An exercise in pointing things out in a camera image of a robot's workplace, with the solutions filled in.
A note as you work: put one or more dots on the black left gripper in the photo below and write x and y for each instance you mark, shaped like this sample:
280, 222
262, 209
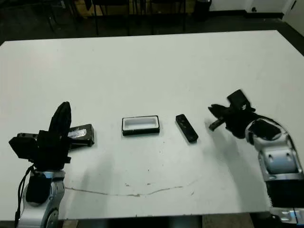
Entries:
52, 152

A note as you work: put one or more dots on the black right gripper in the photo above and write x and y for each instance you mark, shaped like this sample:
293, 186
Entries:
237, 121

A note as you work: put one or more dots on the black slim camera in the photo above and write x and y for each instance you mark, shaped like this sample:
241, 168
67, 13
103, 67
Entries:
187, 129

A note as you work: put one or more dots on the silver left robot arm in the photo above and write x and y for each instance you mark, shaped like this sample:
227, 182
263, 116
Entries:
40, 209

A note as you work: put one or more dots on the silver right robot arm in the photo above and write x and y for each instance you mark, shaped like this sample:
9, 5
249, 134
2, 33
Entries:
280, 156

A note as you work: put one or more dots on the black box with white insert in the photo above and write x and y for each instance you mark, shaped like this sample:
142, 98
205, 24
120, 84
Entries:
140, 124

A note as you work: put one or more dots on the black metal furniture legs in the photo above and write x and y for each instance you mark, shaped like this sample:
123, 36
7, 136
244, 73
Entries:
51, 19

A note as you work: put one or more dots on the black waste bin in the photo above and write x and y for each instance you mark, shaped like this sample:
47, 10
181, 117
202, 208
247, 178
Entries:
203, 9

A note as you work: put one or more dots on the black right wrist camera housing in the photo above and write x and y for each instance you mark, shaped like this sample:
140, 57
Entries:
240, 101

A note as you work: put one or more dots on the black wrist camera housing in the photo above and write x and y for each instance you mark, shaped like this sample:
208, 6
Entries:
240, 101
23, 146

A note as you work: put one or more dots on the black left wrist camera housing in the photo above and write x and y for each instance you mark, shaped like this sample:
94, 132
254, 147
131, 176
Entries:
23, 146

